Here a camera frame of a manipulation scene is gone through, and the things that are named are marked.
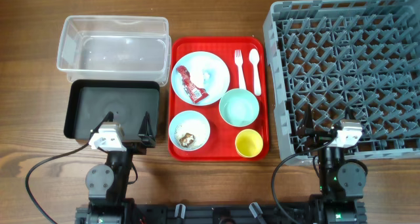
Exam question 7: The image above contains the white napkin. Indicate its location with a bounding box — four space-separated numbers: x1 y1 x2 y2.
194 69 210 88

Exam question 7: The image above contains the mint green bowl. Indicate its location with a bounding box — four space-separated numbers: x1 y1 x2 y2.
219 88 260 127

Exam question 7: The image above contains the white plastic fork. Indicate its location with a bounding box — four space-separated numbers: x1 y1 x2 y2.
234 49 246 89

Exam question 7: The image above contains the right black cable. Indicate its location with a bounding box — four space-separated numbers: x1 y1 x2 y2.
270 137 339 224

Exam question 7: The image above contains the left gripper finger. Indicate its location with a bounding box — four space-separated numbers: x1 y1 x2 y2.
93 111 114 133
138 112 155 138

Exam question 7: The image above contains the yellow plastic cup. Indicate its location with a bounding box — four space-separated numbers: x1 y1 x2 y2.
235 129 263 158

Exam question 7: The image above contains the black cable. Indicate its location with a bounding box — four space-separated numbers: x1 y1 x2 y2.
270 137 339 224
25 141 91 224

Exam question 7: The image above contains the black plastic tray bin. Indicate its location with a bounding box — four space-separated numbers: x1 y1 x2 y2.
64 79 160 141

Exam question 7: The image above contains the red ketchup packet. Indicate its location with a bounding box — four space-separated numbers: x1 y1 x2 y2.
177 66 209 104

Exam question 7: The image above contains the brown food scrap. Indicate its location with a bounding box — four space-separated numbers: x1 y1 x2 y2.
178 133 196 148

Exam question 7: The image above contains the white plastic spoon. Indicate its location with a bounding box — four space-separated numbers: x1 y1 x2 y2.
249 49 262 96

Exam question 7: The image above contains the light blue plate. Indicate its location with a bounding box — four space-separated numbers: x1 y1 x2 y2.
171 51 230 106

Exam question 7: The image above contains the left black cable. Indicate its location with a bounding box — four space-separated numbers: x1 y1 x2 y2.
25 141 91 224

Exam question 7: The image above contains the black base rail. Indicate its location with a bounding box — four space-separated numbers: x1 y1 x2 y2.
75 196 367 224

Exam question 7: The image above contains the grey dishwasher rack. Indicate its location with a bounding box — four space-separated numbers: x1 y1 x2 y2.
263 0 419 166

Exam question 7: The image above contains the red serving tray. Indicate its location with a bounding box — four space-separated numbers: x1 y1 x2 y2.
168 37 269 162

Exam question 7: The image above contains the clear plastic bin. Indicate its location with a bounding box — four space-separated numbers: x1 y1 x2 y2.
56 15 172 86

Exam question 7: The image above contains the light blue small bowl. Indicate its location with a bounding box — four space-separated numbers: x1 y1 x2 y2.
169 110 211 152

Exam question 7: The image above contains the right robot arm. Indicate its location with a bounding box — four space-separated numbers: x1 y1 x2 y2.
297 106 368 223

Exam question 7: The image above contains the white rice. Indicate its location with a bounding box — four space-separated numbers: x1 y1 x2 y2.
175 120 209 150

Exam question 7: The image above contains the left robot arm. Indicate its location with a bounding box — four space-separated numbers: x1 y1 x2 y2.
76 112 156 224

